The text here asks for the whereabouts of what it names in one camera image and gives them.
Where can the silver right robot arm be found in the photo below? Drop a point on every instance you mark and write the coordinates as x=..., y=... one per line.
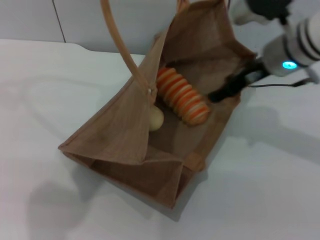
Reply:
x=295, y=47

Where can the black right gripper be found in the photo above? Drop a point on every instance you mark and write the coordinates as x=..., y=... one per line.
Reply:
x=246, y=78

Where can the pale round egg yolk pastry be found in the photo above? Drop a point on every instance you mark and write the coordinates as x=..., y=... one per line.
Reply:
x=157, y=120

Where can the brown jute handbag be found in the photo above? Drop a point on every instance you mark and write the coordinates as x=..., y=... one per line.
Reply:
x=120, y=140

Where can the orange striped bread loaf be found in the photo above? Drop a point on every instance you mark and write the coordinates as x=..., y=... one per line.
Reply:
x=182, y=96

